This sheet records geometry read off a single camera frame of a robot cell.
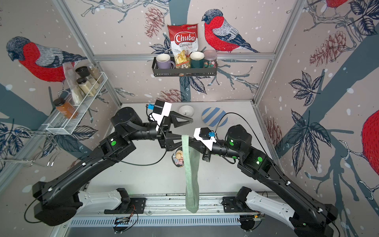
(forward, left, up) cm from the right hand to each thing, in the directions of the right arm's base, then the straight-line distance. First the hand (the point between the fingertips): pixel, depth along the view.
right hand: (188, 139), depth 55 cm
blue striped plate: (+43, -14, -37) cm, 59 cm away
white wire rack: (+16, +70, -15) cm, 73 cm away
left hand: (-3, -2, +11) cm, 11 cm away
